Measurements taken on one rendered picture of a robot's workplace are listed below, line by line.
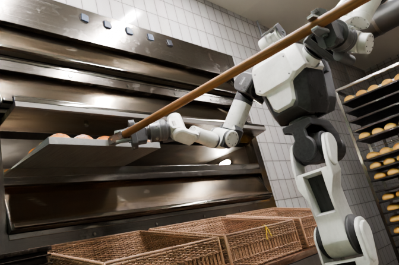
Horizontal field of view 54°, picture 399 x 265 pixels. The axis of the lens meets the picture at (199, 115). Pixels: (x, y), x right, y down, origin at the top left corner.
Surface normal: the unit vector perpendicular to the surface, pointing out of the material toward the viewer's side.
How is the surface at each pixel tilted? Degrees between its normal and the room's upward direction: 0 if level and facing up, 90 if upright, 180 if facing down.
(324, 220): 99
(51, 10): 90
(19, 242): 90
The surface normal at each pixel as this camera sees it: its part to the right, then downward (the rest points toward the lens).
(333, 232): -0.69, -0.14
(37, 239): 0.70, -0.38
